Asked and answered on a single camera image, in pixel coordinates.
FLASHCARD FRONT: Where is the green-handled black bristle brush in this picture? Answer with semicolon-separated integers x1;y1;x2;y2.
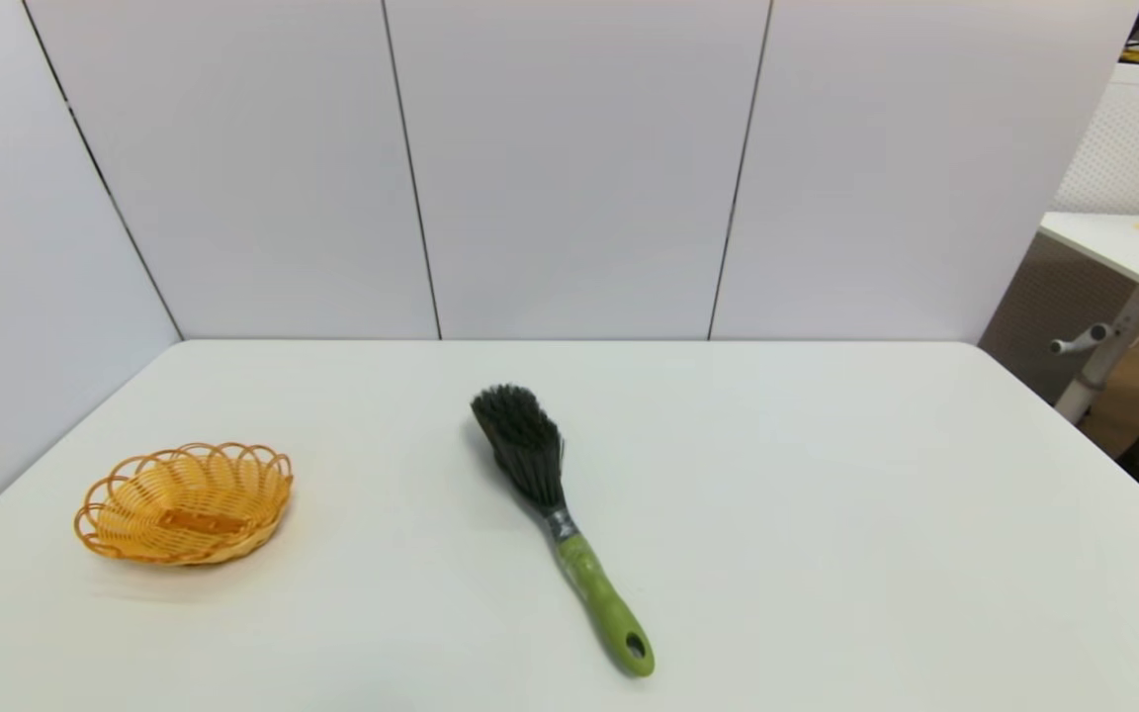
471;384;656;678

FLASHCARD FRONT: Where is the orange woven plastic basket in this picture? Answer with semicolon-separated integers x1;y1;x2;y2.
73;442;294;567

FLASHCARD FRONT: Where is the white side table leg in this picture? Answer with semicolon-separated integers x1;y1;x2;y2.
1054;287;1139;424

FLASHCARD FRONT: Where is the white side table top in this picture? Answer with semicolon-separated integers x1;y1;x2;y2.
1039;211;1139;317

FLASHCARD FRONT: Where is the white perforated partition panel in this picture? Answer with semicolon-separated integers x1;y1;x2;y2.
980;64;1139;406

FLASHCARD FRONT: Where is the white table crank handle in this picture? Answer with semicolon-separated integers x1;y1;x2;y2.
1050;322;1114;355

